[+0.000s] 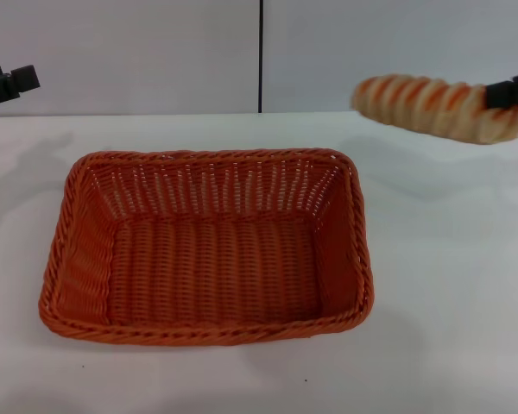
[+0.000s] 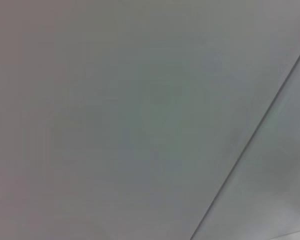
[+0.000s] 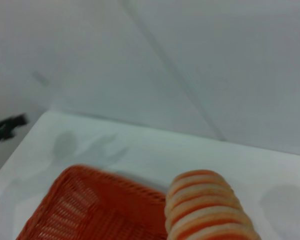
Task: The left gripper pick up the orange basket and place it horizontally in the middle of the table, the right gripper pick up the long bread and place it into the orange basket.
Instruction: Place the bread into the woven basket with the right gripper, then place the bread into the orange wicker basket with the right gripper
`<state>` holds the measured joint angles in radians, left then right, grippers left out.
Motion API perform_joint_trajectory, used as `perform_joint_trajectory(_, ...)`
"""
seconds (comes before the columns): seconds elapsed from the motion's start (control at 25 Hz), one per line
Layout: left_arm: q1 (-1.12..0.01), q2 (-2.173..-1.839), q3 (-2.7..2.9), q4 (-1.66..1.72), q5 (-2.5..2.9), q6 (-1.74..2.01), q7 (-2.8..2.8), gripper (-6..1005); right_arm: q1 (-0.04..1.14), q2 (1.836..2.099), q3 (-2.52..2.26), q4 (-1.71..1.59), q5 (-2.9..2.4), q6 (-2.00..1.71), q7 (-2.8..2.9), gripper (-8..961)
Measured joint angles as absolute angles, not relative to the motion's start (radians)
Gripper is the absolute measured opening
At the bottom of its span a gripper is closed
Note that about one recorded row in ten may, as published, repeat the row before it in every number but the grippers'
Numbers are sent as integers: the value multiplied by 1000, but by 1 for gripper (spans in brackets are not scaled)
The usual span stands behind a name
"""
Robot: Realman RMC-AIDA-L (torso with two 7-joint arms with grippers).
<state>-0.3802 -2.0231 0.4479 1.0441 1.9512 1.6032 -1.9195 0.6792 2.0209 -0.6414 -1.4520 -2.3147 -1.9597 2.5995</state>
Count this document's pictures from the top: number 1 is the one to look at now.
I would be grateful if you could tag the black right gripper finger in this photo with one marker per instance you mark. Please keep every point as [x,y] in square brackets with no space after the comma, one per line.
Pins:
[503,95]

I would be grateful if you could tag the orange-striped long bread roll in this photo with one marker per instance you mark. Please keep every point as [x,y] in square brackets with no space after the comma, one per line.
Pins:
[427,108]

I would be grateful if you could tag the orange woven plastic basket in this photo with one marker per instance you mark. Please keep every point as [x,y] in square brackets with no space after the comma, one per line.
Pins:
[216,267]

